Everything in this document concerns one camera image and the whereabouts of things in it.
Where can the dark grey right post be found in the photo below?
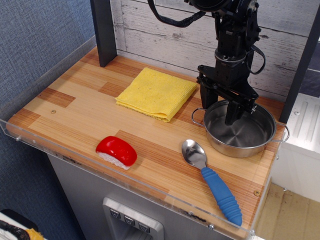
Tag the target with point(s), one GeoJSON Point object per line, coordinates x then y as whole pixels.
{"type": "Point", "coordinates": [301, 69]}

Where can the blue handled metal spoon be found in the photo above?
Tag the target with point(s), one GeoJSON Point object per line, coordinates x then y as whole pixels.
{"type": "Point", "coordinates": [195, 156]}

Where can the silver dispenser button panel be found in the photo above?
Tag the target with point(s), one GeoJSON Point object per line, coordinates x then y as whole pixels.
{"type": "Point", "coordinates": [126, 223]}

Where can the stainless steel pot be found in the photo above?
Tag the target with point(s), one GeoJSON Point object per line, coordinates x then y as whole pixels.
{"type": "Point", "coordinates": [246, 137]}

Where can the red toy sushi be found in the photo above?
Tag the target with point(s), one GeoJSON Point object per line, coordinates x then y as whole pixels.
{"type": "Point", "coordinates": [117, 151]}

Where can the dark grey left post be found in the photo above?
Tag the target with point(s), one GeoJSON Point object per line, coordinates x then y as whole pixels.
{"type": "Point", "coordinates": [104, 31]}

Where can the grey toy fridge cabinet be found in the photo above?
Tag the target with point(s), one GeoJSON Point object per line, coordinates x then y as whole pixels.
{"type": "Point", "coordinates": [86, 190]}

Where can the white ridged side appliance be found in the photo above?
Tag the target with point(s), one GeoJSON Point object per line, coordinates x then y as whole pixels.
{"type": "Point", "coordinates": [297, 164]}

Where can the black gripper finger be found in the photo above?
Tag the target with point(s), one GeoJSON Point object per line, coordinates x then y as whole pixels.
{"type": "Point", "coordinates": [234, 112]}
{"type": "Point", "coordinates": [208, 96]}

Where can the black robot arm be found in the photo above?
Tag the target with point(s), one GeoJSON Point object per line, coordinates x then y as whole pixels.
{"type": "Point", "coordinates": [237, 30]}

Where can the dark grey post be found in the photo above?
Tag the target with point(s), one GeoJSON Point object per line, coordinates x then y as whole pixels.
{"type": "Point", "coordinates": [301, 69]}
{"type": "Point", "coordinates": [104, 31]}

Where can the clear acrylic table guard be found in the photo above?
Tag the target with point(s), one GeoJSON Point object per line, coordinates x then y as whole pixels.
{"type": "Point", "coordinates": [69, 117]}

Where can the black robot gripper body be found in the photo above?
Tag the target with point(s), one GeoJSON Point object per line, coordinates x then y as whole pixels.
{"type": "Point", "coordinates": [230, 81]}

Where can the yellow object bottom left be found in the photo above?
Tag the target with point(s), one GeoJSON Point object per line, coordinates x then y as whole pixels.
{"type": "Point", "coordinates": [34, 235]}

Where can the yellow folded cloth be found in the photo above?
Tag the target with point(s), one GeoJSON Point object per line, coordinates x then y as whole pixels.
{"type": "Point", "coordinates": [156, 94]}

